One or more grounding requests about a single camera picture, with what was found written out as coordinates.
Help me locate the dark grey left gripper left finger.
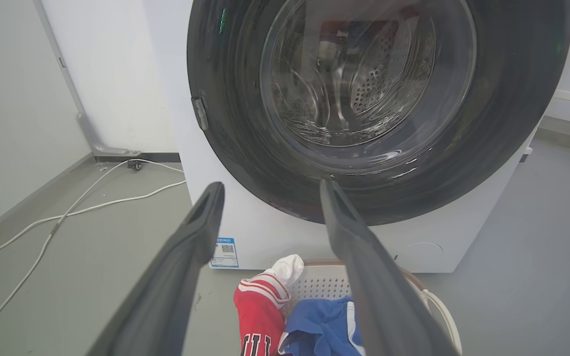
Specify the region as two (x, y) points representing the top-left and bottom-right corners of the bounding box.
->
(86, 181), (226, 356)

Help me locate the blue white energy label sticker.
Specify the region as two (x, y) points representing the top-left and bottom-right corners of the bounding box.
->
(210, 238), (239, 268)

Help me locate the blue garment with white stripe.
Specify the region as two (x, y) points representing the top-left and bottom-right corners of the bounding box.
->
(279, 297), (366, 356)

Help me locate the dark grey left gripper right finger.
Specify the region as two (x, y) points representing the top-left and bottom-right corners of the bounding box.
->
(319, 179), (459, 356)

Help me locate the white washing machine body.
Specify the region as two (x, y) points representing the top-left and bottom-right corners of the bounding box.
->
(142, 0), (548, 273)

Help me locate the white power cable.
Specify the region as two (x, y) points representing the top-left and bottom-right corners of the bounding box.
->
(0, 180), (187, 270)

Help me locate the white sock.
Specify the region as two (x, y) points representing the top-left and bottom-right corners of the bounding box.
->
(265, 254), (305, 290)

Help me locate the red white striped jersey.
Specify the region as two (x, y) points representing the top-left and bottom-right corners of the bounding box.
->
(234, 273), (291, 356)

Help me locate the white plastic laundry basket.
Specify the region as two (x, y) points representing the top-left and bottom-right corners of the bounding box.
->
(285, 260), (463, 356)

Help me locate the white water hose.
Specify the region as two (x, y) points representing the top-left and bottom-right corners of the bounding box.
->
(0, 159), (185, 347)

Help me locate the grey door latch handle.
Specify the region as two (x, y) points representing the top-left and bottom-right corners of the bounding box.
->
(191, 96), (210, 131)

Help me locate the round black washing machine door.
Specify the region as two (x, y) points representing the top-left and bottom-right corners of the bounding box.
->
(187, 0), (570, 226)

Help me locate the grey metal drain pipe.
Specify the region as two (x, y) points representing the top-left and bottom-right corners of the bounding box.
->
(34, 0), (141, 158)

